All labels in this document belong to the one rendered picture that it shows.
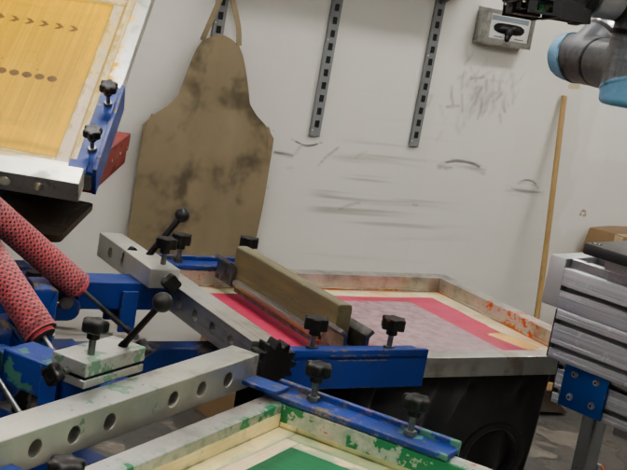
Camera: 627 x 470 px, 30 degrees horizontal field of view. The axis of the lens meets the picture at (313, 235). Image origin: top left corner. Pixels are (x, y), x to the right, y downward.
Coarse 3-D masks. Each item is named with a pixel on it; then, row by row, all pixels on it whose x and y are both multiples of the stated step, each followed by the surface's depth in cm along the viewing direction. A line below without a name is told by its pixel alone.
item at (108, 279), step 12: (96, 276) 206; (108, 276) 207; (120, 276) 208; (132, 276) 210; (96, 288) 202; (108, 288) 203; (120, 288) 205; (132, 288) 206; (144, 288) 207; (156, 288) 208; (84, 300) 202; (108, 300) 204; (120, 300) 205; (144, 300) 207
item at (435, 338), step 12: (276, 336) 219; (288, 336) 221; (300, 336) 222; (372, 336) 231; (384, 336) 232; (396, 336) 234; (408, 336) 235; (420, 336) 237; (432, 336) 238; (444, 336) 240; (456, 336) 242; (468, 336) 243; (480, 336) 245; (492, 336) 247; (432, 348) 229; (444, 348) 231; (456, 348) 232; (468, 348) 234; (480, 348) 235; (492, 348) 237; (504, 348) 239; (516, 348) 240
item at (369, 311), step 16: (240, 304) 237; (352, 304) 253; (368, 304) 255; (384, 304) 258; (400, 304) 260; (416, 304) 263; (432, 304) 265; (256, 320) 227; (272, 320) 229; (368, 320) 242; (416, 320) 249; (432, 320) 251; (448, 320) 254; (464, 320) 256
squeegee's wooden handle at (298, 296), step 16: (240, 256) 240; (256, 256) 235; (240, 272) 239; (256, 272) 234; (272, 272) 228; (288, 272) 225; (256, 288) 233; (272, 288) 228; (288, 288) 223; (304, 288) 218; (320, 288) 217; (288, 304) 222; (304, 304) 218; (320, 304) 213; (336, 304) 209; (336, 320) 208
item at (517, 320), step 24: (336, 288) 263; (360, 288) 267; (384, 288) 270; (408, 288) 274; (432, 288) 277; (456, 288) 272; (480, 312) 265; (504, 312) 258; (528, 336) 251; (432, 360) 210; (456, 360) 213; (480, 360) 216; (504, 360) 219; (528, 360) 223; (552, 360) 226
